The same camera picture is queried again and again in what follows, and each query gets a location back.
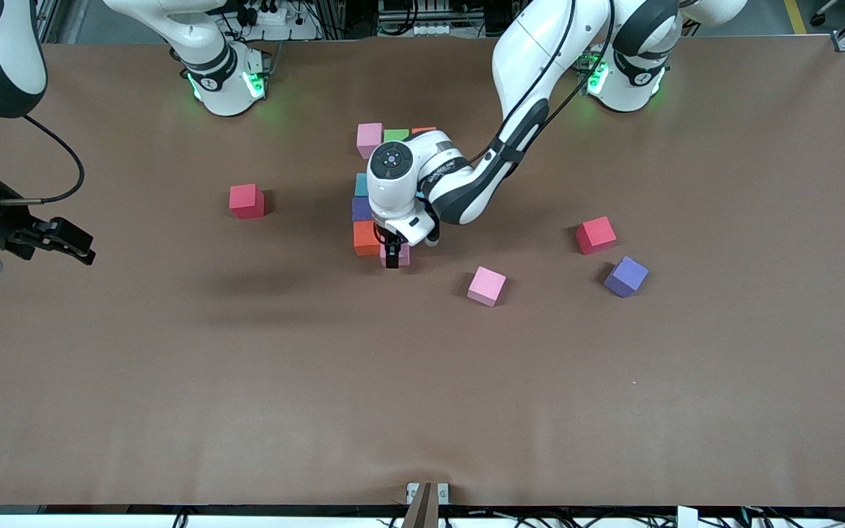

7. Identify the red foam cube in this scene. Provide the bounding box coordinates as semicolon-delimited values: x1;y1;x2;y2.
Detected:
575;216;618;256
229;183;266;220

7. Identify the metal equipment rack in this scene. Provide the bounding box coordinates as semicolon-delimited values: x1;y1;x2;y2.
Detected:
377;0;454;37

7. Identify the white power strip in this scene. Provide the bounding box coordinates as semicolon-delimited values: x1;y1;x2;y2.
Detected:
235;0;300;27

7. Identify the brown paper table cover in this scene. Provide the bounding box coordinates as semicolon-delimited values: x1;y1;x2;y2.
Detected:
0;35;845;508

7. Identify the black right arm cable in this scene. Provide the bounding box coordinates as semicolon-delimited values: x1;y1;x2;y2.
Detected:
0;114;87;205

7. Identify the small metal bracket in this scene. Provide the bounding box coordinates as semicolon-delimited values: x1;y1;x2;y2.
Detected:
406;482;450;505

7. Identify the grey camera support post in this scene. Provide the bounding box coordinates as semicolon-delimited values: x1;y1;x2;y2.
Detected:
401;482;440;528

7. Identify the white table edge rail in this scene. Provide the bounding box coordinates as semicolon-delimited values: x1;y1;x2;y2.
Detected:
0;505;845;528

